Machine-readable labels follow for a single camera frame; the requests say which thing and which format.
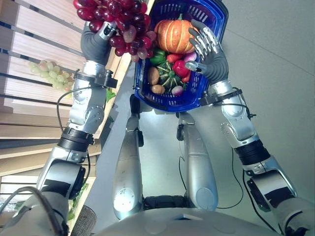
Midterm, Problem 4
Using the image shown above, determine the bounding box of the green leaf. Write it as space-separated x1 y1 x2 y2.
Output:
105 88 117 102

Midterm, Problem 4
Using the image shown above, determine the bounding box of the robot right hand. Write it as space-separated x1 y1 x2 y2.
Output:
185 19 233 95

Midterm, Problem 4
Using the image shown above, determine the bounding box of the wooden slatted shelf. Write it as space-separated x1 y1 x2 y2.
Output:
0 0 156 229

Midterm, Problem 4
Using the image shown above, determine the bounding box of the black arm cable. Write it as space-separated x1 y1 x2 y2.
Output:
178 147 245 210
56 86 92 184

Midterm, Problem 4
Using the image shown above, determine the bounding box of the green grape bunch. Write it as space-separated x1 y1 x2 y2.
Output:
28 59 75 99

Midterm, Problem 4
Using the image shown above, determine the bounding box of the small brown potato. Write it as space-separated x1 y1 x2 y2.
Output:
151 84 166 95

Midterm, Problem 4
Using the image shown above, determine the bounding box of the orange pumpkin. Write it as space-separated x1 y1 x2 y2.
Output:
154 13 199 55

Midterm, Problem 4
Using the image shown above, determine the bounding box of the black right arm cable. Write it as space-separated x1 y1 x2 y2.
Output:
178 147 245 210

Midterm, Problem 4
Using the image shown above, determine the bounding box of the red grape bunch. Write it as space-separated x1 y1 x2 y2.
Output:
73 0 157 63

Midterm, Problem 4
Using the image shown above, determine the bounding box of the blue plastic basket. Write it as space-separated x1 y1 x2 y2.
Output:
132 0 229 113

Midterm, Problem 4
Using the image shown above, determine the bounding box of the grey shoulder cable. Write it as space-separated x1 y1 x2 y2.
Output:
0 186 65 236

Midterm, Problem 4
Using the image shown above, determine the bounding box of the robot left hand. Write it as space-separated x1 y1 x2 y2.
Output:
80 21 119 75

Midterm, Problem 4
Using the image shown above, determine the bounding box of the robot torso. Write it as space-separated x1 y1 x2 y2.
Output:
94 195 280 236

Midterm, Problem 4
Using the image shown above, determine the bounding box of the red bell pepper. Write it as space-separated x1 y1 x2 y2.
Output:
172 60 190 78

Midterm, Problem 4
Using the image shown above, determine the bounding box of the robot right leg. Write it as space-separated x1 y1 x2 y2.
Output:
176 112 220 212

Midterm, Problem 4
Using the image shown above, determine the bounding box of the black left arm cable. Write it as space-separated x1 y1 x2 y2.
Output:
56 86 92 184

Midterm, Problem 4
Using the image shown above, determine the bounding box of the purple onion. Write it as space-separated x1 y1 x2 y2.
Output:
183 51 197 63

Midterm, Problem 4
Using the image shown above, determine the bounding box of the large brown potato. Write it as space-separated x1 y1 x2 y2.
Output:
147 66 160 86

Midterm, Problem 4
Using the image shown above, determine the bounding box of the red orange carrot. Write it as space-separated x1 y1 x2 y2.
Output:
166 53 185 63

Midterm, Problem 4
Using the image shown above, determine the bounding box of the green striped squash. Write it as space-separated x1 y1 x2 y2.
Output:
157 61 188 92

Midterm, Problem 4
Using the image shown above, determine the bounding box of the robot left leg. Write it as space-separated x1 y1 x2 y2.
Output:
112 94 145 220

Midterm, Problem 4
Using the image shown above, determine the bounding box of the leafy green vegetable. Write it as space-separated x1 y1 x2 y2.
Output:
66 182 89 222

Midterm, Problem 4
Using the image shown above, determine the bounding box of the grey textured cylinder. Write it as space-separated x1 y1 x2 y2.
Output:
70 205 97 236

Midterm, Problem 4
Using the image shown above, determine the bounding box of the green bell pepper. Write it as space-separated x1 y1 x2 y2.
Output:
149 48 168 65

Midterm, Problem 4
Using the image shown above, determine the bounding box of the robot leg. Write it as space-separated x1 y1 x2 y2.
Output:
176 112 220 212
112 94 145 220

